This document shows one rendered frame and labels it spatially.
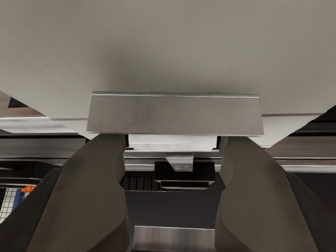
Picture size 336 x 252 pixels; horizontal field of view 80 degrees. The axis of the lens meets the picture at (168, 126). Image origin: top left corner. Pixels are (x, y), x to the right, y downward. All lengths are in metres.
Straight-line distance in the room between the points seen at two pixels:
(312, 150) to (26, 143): 0.67
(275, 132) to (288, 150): 0.33
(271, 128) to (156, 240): 0.15
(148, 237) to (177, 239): 0.03
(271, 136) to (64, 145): 0.48
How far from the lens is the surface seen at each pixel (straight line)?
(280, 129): 0.18
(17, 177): 0.55
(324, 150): 0.54
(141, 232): 0.23
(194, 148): 0.22
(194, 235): 0.23
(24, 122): 0.30
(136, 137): 0.18
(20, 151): 0.63
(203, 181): 0.41
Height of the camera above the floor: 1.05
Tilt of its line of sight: 19 degrees down
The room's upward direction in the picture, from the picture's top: 179 degrees counter-clockwise
